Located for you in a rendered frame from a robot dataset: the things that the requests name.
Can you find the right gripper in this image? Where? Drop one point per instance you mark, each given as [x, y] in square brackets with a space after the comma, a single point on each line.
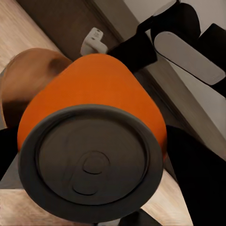
[118, 52]

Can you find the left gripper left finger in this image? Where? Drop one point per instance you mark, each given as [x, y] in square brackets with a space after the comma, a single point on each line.
[8, 148]

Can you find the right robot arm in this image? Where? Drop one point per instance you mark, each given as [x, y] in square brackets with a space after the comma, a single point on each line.
[175, 35]

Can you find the trash can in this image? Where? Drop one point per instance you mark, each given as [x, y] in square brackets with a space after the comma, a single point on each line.
[26, 75]

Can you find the can of soda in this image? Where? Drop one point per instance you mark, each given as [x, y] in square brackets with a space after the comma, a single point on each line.
[92, 143]

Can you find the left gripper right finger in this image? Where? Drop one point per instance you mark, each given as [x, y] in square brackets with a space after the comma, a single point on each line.
[201, 175]

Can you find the cabinet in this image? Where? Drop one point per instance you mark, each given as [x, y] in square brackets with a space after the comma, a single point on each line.
[68, 22]

